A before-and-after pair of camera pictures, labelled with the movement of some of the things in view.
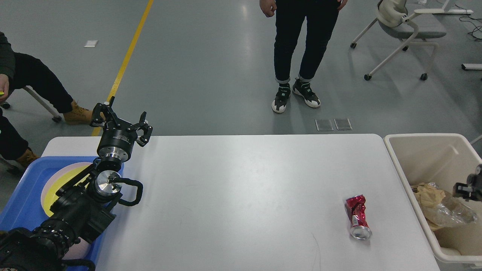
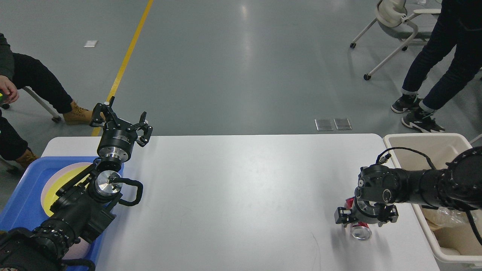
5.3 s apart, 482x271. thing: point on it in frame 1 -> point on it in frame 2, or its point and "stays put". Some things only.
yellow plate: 50,197 stays put
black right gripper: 463,190 -> 365,211
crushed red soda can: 360,229 stays put
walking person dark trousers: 320,16 -> 451,61
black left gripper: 118,138 stays put
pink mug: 78,251 stays put
